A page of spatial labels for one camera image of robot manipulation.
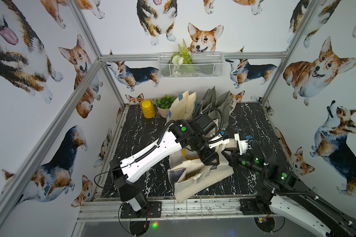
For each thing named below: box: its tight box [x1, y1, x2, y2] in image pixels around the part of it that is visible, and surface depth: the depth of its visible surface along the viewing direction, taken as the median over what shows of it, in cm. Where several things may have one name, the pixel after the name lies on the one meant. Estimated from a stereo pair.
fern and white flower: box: [170, 38, 193, 66], surface depth 84 cm
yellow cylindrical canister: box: [139, 99, 156, 119], surface depth 109 cm
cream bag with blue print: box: [166, 89, 197, 124], surface depth 98 cm
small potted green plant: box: [154, 94, 176, 119], surface depth 106 cm
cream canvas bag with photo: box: [167, 148, 235, 204], surface depth 79 cm
